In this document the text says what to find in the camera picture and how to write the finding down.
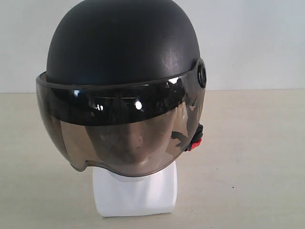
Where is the black helmet with tinted visor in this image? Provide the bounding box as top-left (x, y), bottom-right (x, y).
top-left (36, 0), bottom-right (207, 177)

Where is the white mannequin head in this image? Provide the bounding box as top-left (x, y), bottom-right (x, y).
top-left (92, 162), bottom-right (178, 217)

